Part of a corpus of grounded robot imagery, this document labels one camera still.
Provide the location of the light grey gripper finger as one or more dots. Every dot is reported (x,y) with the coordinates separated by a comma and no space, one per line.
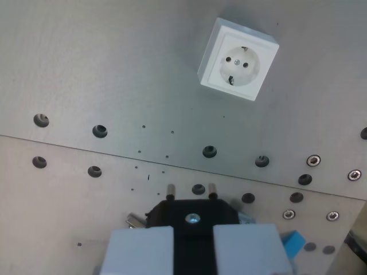
(140,252)
(248,252)

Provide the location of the black two-pin power plug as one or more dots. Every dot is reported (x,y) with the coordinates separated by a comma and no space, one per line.
(193,209)

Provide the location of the silver hex socket screw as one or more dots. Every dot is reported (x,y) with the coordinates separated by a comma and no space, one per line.
(354,175)
(288,214)
(332,215)
(313,160)

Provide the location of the blue plastic block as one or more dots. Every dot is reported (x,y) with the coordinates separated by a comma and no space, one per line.
(293,243)

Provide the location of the dark object at plate edge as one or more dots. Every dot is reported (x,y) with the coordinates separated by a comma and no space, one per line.
(357,243)

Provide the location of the silver metal bracket piece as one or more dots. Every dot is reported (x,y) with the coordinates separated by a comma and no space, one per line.
(134,221)

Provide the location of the white wall socket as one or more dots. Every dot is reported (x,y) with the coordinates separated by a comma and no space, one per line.
(238,61)

